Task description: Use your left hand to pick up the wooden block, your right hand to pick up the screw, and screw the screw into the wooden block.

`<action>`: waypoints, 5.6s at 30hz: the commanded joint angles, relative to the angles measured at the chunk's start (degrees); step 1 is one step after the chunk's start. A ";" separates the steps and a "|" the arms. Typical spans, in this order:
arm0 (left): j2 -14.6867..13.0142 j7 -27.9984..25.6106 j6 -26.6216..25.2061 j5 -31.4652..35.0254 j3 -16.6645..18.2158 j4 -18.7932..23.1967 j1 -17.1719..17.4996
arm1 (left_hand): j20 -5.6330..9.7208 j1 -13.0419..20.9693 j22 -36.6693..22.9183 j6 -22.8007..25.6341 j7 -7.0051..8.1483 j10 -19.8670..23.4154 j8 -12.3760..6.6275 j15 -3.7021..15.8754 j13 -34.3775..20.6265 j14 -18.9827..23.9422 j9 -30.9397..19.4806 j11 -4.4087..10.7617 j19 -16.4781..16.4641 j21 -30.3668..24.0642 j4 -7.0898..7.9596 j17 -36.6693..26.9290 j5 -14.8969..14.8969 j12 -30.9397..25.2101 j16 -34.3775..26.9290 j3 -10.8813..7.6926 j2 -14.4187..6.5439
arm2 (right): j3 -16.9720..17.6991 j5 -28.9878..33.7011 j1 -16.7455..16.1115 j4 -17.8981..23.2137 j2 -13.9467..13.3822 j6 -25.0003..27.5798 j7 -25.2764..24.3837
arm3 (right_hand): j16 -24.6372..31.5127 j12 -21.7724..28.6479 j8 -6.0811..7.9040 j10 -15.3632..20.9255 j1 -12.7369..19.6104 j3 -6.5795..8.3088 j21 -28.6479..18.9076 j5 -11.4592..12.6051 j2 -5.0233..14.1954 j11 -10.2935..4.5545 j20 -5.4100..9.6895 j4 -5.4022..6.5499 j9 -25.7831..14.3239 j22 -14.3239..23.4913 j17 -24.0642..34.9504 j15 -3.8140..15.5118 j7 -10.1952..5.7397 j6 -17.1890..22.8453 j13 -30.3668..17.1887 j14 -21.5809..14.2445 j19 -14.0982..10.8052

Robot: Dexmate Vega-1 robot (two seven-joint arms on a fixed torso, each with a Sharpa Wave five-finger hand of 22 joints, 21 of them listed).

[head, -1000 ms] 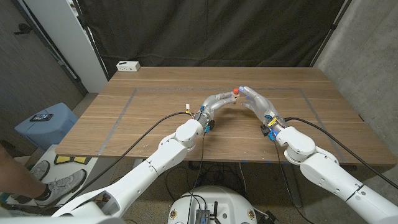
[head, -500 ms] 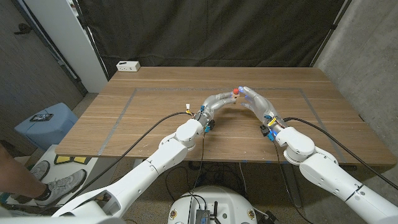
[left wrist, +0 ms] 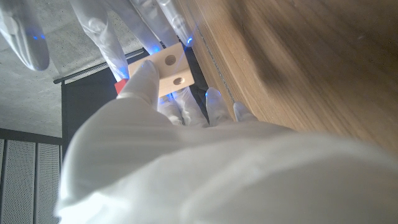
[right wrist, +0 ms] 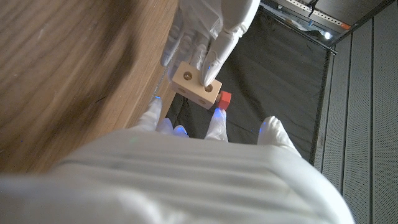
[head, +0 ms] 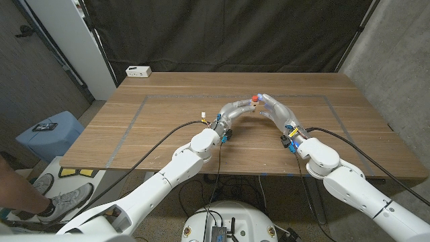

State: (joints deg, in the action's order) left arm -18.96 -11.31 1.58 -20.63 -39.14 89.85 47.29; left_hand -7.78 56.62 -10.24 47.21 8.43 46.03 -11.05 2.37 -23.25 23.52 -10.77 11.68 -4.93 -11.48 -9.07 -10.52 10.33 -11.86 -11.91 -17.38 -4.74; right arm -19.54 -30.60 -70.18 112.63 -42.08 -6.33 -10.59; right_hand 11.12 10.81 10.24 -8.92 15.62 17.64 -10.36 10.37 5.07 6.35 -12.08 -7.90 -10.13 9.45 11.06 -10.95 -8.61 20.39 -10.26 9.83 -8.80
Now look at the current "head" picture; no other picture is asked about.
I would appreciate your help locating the black backdrop stand pole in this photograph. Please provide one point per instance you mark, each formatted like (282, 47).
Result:
(97, 43)
(359, 30)

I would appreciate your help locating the black backdrop curtain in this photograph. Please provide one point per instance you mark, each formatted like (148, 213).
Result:
(228, 33)

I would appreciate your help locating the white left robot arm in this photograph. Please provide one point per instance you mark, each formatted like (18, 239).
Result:
(164, 185)

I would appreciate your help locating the blue stool with phone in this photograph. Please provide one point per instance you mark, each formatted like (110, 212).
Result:
(50, 141)

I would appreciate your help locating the person's bare leg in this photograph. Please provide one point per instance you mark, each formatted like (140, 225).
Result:
(16, 196)

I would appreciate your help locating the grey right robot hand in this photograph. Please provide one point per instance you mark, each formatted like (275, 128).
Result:
(284, 114)

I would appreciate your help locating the white pillar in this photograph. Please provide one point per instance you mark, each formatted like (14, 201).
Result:
(74, 40)

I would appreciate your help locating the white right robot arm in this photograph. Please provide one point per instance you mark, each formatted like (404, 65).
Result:
(356, 191)

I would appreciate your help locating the grey table leg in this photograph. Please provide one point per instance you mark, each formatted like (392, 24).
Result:
(319, 206)

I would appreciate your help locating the wooden block with holes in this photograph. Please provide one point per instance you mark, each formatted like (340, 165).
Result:
(254, 105)

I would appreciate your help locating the black phone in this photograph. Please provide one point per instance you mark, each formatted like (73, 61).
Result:
(44, 127)

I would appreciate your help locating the white table leg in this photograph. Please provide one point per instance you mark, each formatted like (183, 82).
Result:
(149, 176)

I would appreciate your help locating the red-headed wooden screw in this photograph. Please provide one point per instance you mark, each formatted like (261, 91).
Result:
(255, 98)

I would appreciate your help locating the black wall rail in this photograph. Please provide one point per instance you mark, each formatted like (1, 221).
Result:
(50, 47)

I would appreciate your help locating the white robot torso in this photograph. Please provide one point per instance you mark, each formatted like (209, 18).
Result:
(231, 215)

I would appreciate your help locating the grey sneaker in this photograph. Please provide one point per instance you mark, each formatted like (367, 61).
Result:
(72, 198)
(43, 184)

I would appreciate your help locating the black desk control panel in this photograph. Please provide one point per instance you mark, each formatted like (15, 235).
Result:
(376, 181)

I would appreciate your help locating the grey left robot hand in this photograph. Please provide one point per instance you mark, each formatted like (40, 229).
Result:
(235, 112)

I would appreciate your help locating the white power strip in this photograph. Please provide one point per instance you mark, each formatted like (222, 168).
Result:
(138, 71)

